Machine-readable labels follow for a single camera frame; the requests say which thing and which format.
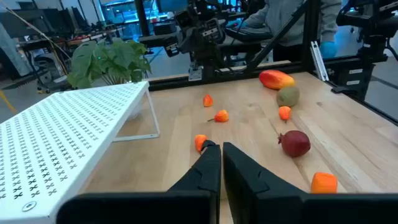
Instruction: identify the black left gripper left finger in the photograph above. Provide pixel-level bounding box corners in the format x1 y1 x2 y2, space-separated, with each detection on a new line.
167 139 222 224

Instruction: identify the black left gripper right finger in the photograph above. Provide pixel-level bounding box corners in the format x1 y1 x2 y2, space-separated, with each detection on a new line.
222 142 306 224

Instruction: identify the small orange toy fruit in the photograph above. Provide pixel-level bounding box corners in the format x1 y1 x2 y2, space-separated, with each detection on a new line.
207 109 230 123
194 134 208 154
278 105 292 123
202 93 215 108

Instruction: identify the dark red toy pomegranate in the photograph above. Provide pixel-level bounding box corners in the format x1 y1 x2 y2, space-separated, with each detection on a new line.
277 129 312 158

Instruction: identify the round orange toy orange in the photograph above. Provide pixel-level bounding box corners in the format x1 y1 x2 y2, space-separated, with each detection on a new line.
310 172 339 195

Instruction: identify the green brown toy kiwi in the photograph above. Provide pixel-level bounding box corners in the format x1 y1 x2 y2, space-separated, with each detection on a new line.
275 86 301 108

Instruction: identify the red yellow toy mango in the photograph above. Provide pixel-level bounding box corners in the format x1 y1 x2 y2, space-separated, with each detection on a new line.
258 69 296 91

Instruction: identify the black table edge clamp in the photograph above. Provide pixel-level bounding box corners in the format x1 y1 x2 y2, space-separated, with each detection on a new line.
331 85 355 94

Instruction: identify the white perforated metal shelf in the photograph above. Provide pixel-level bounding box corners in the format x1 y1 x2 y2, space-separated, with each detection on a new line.
0 80 161 224

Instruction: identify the green plant in white pot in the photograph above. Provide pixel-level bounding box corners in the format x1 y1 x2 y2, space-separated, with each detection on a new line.
66 37 152 123

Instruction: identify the person's hand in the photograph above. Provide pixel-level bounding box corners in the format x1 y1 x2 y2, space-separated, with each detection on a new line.
319 40 338 60

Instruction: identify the person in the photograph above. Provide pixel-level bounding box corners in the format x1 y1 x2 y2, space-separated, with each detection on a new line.
238 0 343 63

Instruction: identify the black computer monitor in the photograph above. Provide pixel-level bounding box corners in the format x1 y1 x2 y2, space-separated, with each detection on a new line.
0 8 76 39

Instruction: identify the silver aluminium bracket bar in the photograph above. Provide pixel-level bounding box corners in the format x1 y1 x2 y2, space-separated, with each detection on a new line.
309 40 330 83

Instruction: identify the yellow cable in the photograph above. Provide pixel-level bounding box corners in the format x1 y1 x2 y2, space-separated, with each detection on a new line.
0 5 70 75

